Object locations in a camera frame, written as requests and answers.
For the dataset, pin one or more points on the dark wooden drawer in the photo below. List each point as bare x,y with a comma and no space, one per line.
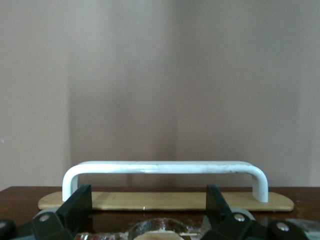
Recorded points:
20,200

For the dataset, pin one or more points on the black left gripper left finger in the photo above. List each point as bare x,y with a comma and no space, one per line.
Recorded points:
75,212

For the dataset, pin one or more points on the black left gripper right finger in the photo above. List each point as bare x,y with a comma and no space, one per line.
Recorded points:
217,210

